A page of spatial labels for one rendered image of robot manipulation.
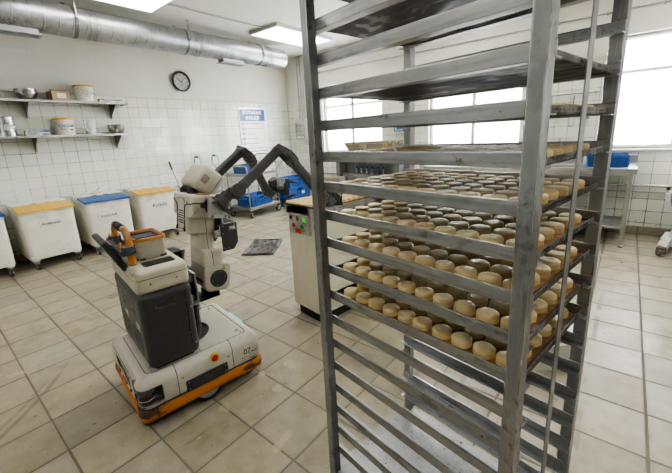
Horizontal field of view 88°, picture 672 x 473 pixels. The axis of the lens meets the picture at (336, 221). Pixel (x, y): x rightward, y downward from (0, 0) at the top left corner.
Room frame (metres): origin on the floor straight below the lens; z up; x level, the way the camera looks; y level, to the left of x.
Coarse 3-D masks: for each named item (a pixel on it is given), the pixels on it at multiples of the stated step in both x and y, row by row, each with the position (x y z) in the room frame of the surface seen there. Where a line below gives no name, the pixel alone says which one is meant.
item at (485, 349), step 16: (352, 288) 1.08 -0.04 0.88; (368, 304) 0.99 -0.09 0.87; (384, 304) 0.98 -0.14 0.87; (400, 304) 0.96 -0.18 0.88; (400, 320) 0.88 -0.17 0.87; (416, 320) 0.86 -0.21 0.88; (432, 320) 0.88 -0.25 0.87; (448, 336) 0.79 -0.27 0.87; (464, 336) 0.77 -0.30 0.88; (480, 336) 0.78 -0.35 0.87; (544, 336) 0.78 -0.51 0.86; (480, 352) 0.71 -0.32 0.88; (496, 352) 0.73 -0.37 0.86
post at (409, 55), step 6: (414, 48) 1.36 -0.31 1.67; (408, 54) 1.35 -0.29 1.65; (414, 54) 1.36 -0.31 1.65; (408, 60) 1.35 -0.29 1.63; (414, 60) 1.36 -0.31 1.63; (408, 66) 1.35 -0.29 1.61; (408, 102) 1.35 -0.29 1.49; (414, 102) 1.36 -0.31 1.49; (408, 108) 1.35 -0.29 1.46; (414, 108) 1.36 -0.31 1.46; (408, 132) 1.35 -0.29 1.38; (414, 132) 1.36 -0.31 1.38; (408, 138) 1.35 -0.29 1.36; (414, 138) 1.36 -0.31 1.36; (408, 348) 1.35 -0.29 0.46; (408, 366) 1.35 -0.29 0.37; (408, 402) 1.35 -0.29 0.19; (408, 408) 1.35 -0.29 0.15
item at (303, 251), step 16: (336, 224) 2.48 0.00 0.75; (304, 240) 2.46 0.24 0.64; (304, 256) 2.48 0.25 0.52; (336, 256) 2.47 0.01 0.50; (352, 256) 2.58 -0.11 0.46; (304, 272) 2.49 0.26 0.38; (304, 288) 2.50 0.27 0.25; (336, 288) 2.46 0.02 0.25; (304, 304) 2.51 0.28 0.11; (336, 304) 2.46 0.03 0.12
